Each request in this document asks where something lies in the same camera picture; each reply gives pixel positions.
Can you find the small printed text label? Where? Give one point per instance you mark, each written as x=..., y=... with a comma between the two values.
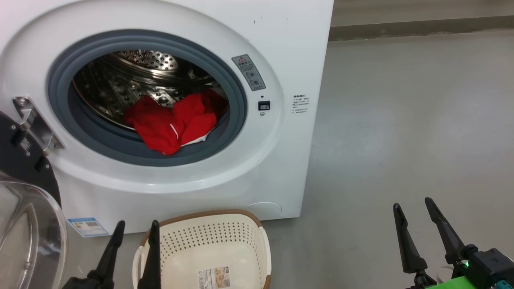
x=301, y=104

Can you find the stainless steel washing machine drum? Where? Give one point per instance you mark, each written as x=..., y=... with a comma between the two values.
x=120, y=80

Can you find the round white filter cover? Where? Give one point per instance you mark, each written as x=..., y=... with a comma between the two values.
x=265, y=210

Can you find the grey warning sticker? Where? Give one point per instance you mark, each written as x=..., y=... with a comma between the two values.
x=249, y=72

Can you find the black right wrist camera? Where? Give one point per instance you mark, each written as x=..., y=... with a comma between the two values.
x=490, y=265

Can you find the black door latch slot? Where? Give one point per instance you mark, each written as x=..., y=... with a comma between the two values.
x=264, y=105

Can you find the red garment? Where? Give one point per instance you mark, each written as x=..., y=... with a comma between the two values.
x=160, y=128

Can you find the round black glass washer door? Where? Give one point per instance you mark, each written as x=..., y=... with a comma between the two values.
x=20, y=156

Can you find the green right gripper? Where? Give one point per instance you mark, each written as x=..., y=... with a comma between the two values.
x=453, y=285

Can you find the cream perforated basket brown rim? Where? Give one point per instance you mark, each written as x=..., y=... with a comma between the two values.
x=217, y=249

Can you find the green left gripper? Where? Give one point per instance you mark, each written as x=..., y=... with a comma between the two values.
x=88, y=284

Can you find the metal door hinge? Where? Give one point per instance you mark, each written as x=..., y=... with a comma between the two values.
x=36, y=122

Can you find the white front-load washing machine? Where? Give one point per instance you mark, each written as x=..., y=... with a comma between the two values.
x=281, y=160

